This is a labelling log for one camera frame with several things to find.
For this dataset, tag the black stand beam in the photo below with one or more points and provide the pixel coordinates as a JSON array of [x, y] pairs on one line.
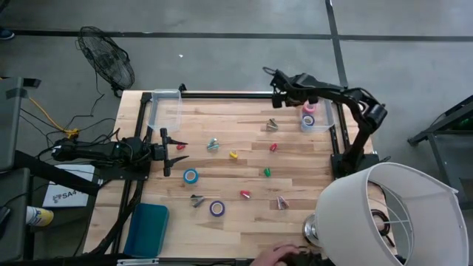
[[55, 175]]

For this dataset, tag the black metal cart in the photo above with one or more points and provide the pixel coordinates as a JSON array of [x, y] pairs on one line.
[[447, 125]]

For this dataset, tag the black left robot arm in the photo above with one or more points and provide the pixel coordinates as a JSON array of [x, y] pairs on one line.
[[107, 151]]

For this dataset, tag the white lamp shade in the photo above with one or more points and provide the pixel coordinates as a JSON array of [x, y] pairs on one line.
[[351, 214]]

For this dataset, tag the yellow and white can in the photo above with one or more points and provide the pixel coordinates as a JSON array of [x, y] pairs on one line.
[[38, 216]]

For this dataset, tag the dark blue tape roll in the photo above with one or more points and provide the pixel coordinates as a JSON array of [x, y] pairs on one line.
[[303, 120]]

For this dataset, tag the green mini stapler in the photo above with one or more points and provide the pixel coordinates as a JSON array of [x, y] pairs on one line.
[[267, 172]]

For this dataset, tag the silver metal bracket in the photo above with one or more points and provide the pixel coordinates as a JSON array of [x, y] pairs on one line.
[[137, 262]]

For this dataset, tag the teal stapler remover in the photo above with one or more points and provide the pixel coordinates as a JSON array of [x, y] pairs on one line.
[[212, 145]]

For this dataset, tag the light blue tape roll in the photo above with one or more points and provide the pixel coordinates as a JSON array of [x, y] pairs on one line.
[[185, 176]]

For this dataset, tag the yellow mini stapler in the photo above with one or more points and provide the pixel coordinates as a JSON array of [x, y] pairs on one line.
[[233, 154]]

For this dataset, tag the red mini stapler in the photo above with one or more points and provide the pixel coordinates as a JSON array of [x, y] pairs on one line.
[[245, 194], [273, 147], [180, 146]]

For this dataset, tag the clear plastic bin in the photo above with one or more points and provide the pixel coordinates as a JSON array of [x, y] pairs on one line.
[[326, 120], [166, 111]]

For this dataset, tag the black floor fan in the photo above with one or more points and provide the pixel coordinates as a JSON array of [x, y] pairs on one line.
[[107, 59]]

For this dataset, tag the black hand-held device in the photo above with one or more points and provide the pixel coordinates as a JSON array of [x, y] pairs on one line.
[[310, 258]]

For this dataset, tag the grey cabinet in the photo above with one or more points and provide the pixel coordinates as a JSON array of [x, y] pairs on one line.
[[9, 122], [13, 214]]

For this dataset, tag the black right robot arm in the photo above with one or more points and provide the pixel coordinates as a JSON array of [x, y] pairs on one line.
[[364, 111]]

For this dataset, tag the teal plastic tray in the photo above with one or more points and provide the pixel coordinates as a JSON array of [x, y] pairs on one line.
[[146, 231]]

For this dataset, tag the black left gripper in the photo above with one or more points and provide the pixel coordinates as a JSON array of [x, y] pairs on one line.
[[164, 151]]

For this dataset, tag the dark blue stapler remover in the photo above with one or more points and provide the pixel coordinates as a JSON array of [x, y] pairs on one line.
[[197, 200]]

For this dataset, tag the pink tape roll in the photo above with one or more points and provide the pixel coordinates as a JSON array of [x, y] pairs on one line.
[[305, 108]]

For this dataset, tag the purple tape roll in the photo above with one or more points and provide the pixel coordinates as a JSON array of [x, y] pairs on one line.
[[212, 208]]

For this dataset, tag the person's shoe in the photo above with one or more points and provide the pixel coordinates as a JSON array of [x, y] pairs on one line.
[[5, 34]]

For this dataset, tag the white paper sign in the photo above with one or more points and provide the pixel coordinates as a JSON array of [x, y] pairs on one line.
[[66, 188]]

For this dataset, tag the black aluminium rig frame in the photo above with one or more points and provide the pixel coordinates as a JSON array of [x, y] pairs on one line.
[[192, 262]]

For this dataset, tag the chrome lamp base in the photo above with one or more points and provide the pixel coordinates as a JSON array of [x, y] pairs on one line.
[[309, 231]]

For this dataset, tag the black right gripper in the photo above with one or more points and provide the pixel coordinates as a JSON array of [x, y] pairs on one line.
[[292, 86]]

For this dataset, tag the person's hand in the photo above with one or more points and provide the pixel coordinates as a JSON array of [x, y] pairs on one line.
[[273, 255]]

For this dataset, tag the pink stapler remover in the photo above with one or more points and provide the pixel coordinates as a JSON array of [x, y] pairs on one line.
[[282, 202]]

